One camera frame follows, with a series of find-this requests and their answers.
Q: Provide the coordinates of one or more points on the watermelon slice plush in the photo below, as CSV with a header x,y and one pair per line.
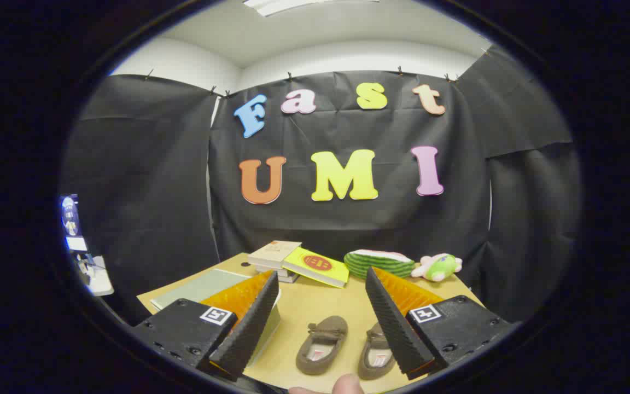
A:
x,y
378,265

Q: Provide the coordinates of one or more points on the ceiling light panel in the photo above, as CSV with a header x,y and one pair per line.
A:
x,y
293,4

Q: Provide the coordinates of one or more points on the grey book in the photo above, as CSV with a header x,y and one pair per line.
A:
x,y
287,278
268,269

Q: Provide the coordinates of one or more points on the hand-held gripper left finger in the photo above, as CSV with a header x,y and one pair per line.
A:
x,y
249,328

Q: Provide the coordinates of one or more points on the white side desk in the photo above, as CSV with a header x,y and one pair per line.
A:
x,y
99,279

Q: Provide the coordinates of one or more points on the beige fabric storage box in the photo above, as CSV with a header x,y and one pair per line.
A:
x,y
200,287

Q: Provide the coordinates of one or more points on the yellow book with red circle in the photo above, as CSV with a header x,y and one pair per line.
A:
x,y
318,265

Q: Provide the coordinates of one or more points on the brown shoe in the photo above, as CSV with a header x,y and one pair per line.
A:
x,y
375,358
320,347

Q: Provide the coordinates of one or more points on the pink and green plush toy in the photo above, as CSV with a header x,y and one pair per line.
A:
x,y
439,267

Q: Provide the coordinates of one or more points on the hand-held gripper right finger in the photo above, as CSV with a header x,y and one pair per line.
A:
x,y
394,323

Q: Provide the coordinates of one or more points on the beige book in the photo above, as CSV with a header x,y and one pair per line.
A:
x,y
274,253

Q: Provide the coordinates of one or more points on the computer monitor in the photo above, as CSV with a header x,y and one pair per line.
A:
x,y
70,219

